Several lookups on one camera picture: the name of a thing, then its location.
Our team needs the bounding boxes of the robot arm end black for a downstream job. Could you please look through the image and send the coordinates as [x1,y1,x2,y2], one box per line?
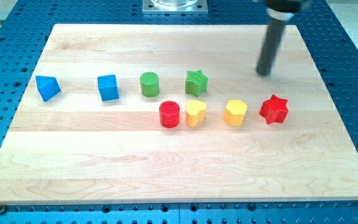
[262,0,311,21]

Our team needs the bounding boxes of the green star block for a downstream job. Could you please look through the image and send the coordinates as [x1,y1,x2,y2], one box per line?
[185,70,208,97]

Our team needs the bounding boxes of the yellow hexagon block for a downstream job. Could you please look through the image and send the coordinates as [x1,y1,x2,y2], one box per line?
[224,100,247,126]

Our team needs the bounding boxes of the red star block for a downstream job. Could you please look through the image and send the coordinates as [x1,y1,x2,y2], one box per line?
[259,95,289,124]

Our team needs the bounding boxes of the red cylinder block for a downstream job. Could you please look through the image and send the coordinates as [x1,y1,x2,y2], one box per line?
[159,101,180,128]

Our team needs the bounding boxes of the yellow heart block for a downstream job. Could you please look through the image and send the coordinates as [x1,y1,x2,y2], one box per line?
[186,100,207,127]

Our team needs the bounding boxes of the green cylinder block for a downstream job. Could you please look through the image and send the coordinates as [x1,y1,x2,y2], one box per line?
[140,72,160,97]

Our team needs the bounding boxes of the wooden board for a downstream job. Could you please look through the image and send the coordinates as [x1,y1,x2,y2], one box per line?
[0,24,358,205]

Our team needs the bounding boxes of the blue cube block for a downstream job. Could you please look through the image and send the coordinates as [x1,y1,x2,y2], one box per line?
[98,75,119,101]

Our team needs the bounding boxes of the black pusher rod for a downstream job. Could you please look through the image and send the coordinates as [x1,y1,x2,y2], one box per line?
[256,17,286,76]

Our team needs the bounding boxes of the blue triangular prism block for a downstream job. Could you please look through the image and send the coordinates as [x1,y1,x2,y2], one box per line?
[35,76,61,101]

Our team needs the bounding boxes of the blue perforated table plate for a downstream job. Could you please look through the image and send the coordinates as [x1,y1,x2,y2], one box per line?
[0,1,358,223]

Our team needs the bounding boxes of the left board clamp screw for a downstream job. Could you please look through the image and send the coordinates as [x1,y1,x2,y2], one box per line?
[0,205,7,214]

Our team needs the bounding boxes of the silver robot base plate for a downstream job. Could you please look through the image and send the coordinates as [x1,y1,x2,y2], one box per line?
[142,0,208,14]

